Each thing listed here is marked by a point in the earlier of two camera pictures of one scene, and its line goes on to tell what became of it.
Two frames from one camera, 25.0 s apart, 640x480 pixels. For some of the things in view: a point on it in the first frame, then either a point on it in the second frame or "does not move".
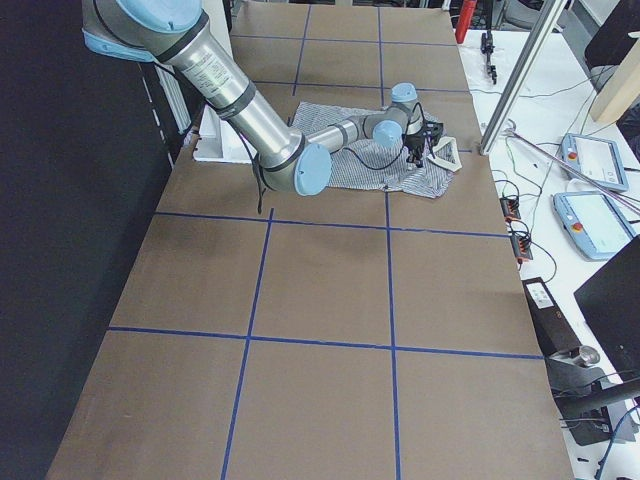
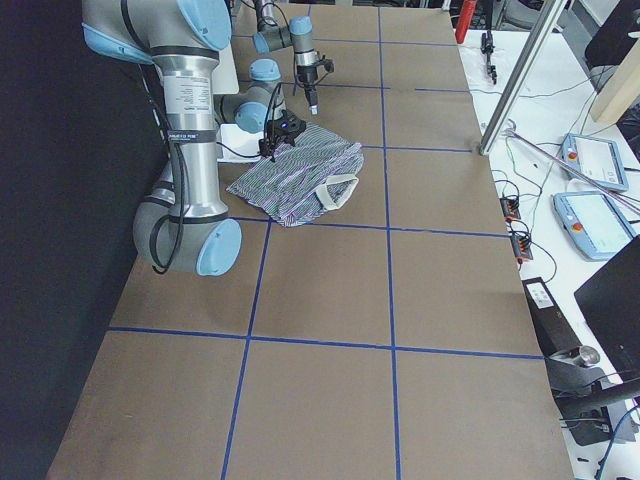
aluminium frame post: x=523 y=75 does not move
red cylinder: x=464 y=20 does not move
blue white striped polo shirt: x=365 y=166 → x=316 y=174
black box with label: x=555 y=333 does not move
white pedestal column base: x=219 y=141 does not move
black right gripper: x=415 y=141 → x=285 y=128
